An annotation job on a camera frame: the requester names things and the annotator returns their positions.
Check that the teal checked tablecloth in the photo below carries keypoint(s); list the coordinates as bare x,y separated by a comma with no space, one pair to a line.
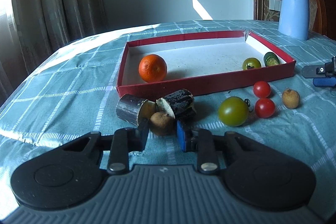
74,92

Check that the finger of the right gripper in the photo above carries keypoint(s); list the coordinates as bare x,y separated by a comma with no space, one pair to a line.
324,81
313,71

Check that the small green tomato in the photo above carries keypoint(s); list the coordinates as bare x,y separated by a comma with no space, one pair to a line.
251,63

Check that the red cherry tomato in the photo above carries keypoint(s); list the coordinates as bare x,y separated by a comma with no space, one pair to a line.
261,89
264,108

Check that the red cardboard tray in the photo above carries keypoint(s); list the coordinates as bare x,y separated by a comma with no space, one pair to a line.
202,62

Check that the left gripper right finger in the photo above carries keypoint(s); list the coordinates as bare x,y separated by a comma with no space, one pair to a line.
231,145

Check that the green cucumber piece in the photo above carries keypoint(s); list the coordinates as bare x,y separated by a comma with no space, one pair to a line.
271,59

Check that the dark sugarcane piece angled cut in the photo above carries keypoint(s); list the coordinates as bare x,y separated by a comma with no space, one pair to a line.
178,105

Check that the wooden chair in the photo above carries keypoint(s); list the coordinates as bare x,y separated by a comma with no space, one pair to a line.
324,22

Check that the blue electric kettle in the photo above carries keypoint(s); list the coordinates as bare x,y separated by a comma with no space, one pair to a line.
294,19

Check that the large green tomato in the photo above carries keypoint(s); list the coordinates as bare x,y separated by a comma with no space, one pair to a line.
233,111

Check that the white wall switch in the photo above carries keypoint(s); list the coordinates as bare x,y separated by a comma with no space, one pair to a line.
275,5

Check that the orange mandarin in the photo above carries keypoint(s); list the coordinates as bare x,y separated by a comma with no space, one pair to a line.
152,68

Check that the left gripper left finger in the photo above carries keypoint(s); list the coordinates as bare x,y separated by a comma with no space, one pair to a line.
92,145

